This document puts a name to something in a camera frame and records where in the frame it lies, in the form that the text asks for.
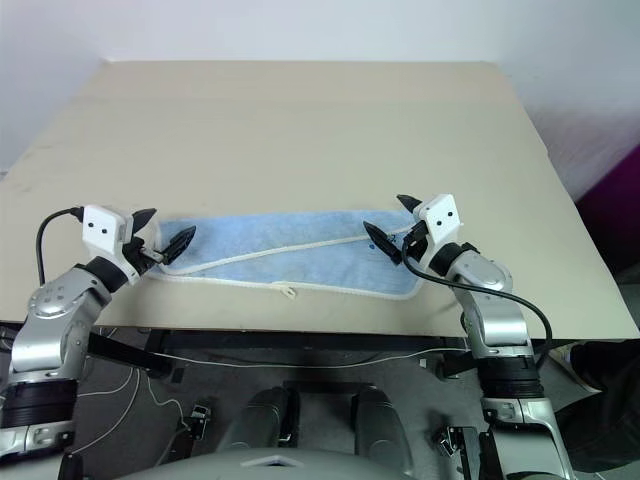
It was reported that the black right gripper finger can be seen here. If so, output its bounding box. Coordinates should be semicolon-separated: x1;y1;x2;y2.
395;194;424;218
362;221;404;267

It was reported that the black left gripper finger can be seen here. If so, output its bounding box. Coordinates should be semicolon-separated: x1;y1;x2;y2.
160;225;198;267
130;208;158;236

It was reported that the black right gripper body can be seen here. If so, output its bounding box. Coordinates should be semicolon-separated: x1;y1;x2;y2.
398;219;437;269

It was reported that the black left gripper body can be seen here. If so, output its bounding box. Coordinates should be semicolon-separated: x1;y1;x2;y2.
122;230;166;274

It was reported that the light blue towel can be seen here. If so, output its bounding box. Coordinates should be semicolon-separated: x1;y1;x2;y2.
148;209;427;303

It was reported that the dark grey rounded shell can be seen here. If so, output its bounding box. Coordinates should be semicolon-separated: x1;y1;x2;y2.
351;386;417;477
218;386;302;454

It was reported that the magenta panel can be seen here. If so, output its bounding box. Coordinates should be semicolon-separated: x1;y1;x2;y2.
573;143;640;274

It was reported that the black fabric bundle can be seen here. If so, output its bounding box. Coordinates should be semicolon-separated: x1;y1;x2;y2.
553;338;640;475

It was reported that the grey robot torso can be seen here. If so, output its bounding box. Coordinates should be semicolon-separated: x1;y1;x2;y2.
113;446;417;480

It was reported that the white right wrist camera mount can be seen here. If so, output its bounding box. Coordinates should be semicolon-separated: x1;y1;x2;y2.
413;193;462;254

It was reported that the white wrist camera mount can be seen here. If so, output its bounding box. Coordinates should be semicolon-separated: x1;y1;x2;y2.
81;203;141;282
413;193;462;254

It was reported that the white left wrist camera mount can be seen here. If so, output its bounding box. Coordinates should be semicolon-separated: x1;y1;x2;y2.
81;203;141;282

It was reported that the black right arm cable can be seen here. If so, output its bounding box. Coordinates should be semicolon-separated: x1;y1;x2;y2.
401;232;555;372

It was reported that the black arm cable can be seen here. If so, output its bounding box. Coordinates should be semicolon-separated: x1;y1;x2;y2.
35;206;85;289
401;232;555;372

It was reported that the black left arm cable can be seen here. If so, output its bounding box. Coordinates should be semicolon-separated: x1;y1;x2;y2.
35;206;85;289

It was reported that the black table frame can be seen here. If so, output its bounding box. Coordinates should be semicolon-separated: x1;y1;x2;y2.
86;326;482;387

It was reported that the thin white wire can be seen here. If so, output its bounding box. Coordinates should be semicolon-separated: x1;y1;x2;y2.
63;347;472;459

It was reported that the black metal floor bracket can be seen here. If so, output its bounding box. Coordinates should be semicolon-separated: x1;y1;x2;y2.
185;397;215;441
433;424;476;464

